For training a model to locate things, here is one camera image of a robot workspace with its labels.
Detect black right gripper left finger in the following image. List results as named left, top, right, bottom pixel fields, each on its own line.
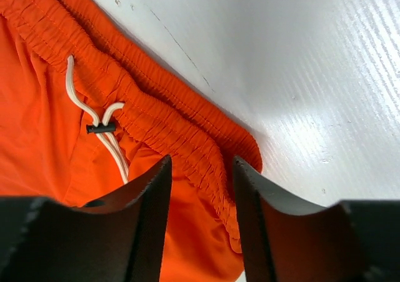
left=1, top=156, right=172, bottom=281

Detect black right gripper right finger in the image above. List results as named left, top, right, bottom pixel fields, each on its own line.
left=232, top=157, right=399, bottom=281

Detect orange shorts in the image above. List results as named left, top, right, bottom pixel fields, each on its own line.
left=1, top=0, right=263, bottom=281

